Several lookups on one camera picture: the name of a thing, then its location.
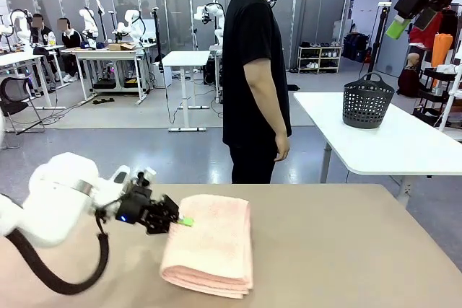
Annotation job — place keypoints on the black utility cart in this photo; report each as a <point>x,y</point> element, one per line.
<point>433,95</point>

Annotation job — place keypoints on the small white standing desk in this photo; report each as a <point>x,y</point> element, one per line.
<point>186,59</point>

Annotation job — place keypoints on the person's right forearm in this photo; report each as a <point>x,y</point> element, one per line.
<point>267,106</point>

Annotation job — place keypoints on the dark perforated plastic basket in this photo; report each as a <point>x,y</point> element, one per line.
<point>366,106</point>

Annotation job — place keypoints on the pink towel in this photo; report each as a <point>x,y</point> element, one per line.
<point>213,243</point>

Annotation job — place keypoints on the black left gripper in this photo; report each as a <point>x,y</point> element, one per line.
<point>133,207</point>

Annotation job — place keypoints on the white desk with robots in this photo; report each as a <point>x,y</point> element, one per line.
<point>104,53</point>

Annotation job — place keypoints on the bald mannequin bust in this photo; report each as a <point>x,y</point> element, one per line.
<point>409,73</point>

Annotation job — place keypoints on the black mesh office chair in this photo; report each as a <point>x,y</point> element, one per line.
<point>12,95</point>

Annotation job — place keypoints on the white desk with computer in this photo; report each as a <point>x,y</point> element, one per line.
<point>216,66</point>

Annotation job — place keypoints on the black power strip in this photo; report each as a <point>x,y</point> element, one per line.
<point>104,100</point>

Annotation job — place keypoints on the mannequin with red clothes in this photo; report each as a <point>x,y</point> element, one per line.
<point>424,37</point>

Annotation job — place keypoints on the cardboard box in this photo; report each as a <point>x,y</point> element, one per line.
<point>121,47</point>

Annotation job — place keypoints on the person in black t-shirt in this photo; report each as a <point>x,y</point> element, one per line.
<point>252,52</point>

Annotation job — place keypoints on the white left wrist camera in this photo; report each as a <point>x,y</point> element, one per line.
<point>146,175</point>

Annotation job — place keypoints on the person in varsity jacket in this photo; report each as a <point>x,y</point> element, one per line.
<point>41,34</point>

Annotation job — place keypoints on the orange fabric roll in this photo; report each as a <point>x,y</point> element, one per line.
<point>442,52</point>

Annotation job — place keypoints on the white metal rack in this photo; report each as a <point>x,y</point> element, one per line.
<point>453,99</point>

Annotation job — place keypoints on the black hanging garment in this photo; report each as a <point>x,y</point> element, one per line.
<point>450,28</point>

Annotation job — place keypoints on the person in black white jacket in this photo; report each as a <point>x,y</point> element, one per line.
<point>70,44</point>

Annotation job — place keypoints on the black bags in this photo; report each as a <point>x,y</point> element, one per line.
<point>355,46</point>

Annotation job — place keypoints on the black tripod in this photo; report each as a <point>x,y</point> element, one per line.
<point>157,34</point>

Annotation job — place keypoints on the person's right hand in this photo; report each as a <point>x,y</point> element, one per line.
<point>283,146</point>

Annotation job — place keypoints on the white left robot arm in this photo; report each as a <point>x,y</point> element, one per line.
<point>54,200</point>

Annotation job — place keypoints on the long white desk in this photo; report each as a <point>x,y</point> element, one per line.
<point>18,58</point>

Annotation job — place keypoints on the wooden shoe rack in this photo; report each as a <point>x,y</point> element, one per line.
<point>319,59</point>

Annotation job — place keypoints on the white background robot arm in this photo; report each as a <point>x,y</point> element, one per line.
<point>21,26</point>
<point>211,12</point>
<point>131,26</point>
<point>89,25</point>

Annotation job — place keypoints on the large white table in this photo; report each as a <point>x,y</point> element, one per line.
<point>397,142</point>

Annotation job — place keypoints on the black stand white top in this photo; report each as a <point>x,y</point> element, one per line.
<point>379,34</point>

